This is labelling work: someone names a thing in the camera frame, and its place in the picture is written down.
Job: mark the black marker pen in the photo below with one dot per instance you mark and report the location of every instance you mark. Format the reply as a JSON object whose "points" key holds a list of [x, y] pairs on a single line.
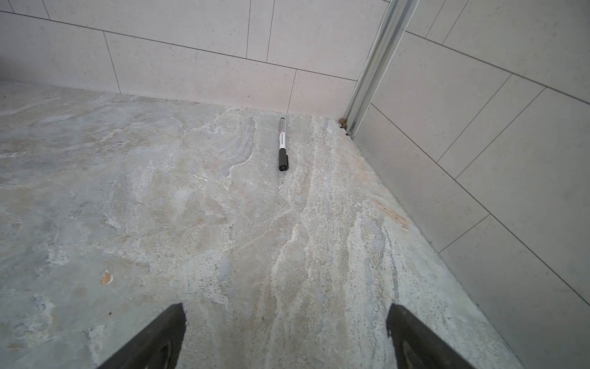
{"points": [[283, 156]]}

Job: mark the right aluminium corner post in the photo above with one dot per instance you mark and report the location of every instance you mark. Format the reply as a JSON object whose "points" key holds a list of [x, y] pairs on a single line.
{"points": [[391, 30]]}

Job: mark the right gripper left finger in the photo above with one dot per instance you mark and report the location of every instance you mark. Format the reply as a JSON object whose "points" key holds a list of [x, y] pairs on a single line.
{"points": [[158, 345]]}

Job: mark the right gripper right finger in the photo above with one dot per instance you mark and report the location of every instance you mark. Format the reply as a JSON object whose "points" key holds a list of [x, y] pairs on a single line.
{"points": [[416, 345]]}

